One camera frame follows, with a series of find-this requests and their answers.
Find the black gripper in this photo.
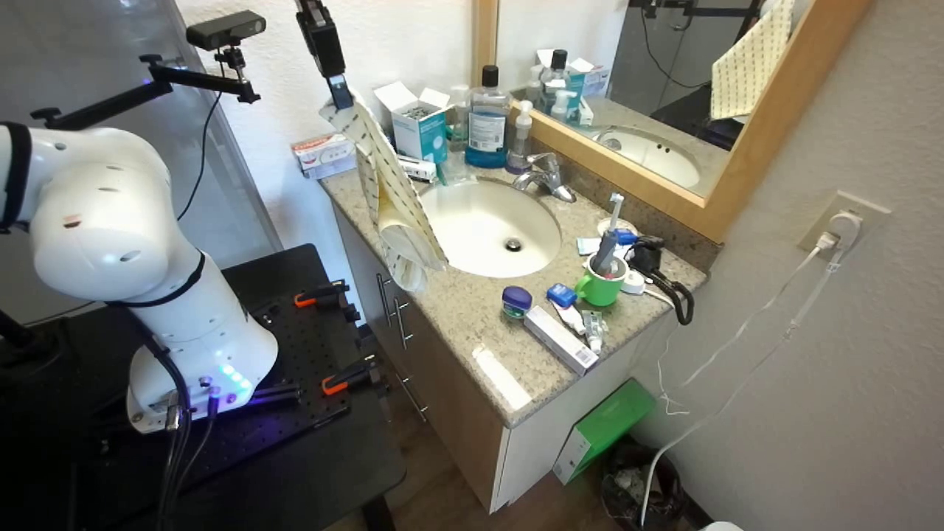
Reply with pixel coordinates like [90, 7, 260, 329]
[294, 0, 354, 109]

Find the white striped towel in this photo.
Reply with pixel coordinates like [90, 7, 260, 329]
[354, 105, 446, 293]

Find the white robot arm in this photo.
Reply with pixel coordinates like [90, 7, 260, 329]
[0, 125, 279, 435]

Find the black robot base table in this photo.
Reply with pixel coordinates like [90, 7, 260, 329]
[0, 246, 403, 531]

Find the open white box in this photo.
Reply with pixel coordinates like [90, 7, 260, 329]
[374, 83, 447, 164]

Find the blue mouthwash bottle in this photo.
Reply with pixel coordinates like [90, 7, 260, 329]
[467, 66, 506, 168]

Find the small clear soap bottle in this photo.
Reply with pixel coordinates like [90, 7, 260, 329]
[506, 102, 531, 174]

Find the orange clamp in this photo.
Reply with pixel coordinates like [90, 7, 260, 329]
[318, 357, 378, 400]
[292, 282, 347, 310]

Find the chrome faucet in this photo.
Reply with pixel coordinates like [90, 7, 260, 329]
[514, 152, 574, 203]

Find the white sink basin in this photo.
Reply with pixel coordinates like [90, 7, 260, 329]
[421, 181, 559, 279]

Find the blue capped deodorant stick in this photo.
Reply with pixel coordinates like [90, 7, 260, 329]
[502, 286, 531, 323]

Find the vanity cabinet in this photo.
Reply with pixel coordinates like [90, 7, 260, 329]
[325, 174, 670, 513]

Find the orange clamp lower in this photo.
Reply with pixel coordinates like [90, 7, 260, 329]
[318, 357, 378, 400]

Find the blue floss container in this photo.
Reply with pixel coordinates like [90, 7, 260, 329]
[545, 283, 574, 310]

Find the electric toothbrush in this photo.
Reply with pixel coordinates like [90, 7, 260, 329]
[589, 193, 626, 279]

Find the wood framed mirror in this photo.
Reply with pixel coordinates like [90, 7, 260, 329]
[468, 0, 874, 246]

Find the long white box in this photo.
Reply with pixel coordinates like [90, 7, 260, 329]
[524, 308, 599, 376]

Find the green cup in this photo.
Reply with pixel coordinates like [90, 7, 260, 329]
[574, 260, 626, 310]

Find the white toothpaste tube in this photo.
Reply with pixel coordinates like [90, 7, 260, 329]
[557, 308, 608, 354]

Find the black razor charger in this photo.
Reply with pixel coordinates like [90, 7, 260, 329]
[629, 237, 694, 326]

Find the green white box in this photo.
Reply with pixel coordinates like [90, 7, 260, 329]
[554, 382, 655, 484]

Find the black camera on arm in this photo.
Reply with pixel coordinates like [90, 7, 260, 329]
[186, 13, 266, 50]

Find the white power cable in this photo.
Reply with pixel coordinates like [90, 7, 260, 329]
[635, 211, 863, 531]

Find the white wall outlet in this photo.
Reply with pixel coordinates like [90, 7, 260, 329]
[798, 193, 890, 260]

